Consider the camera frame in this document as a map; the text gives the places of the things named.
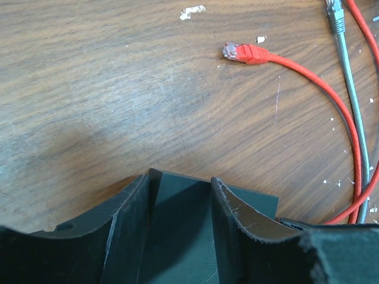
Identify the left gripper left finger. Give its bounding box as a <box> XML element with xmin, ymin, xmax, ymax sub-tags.
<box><xmin>1</xmin><ymin>175</ymin><xmax>150</xmax><ymax>283</ymax></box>

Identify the long red ethernet cable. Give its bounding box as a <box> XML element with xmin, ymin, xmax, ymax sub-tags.
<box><xmin>324</xmin><ymin>0</ymin><xmax>379</xmax><ymax>225</ymax></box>

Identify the grey ethernet cable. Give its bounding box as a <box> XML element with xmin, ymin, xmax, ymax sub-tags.
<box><xmin>325</xmin><ymin>0</ymin><xmax>371</xmax><ymax>224</ymax></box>

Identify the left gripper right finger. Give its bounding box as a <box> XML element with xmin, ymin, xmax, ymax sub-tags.
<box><xmin>211</xmin><ymin>178</ymin><xmax>378</xmax><ymax>283</ymax></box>

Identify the black network switch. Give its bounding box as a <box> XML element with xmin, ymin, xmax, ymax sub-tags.
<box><xmin>137</xmin><ymin>167</ymin><xmax>280</xmax><ymax>284</ymax></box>

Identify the short red ethernet cable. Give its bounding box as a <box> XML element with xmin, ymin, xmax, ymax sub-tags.
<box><xmin>222</xmin><ymin>41</ymin><xmax>364</xmax><ymax>225</ymax></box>

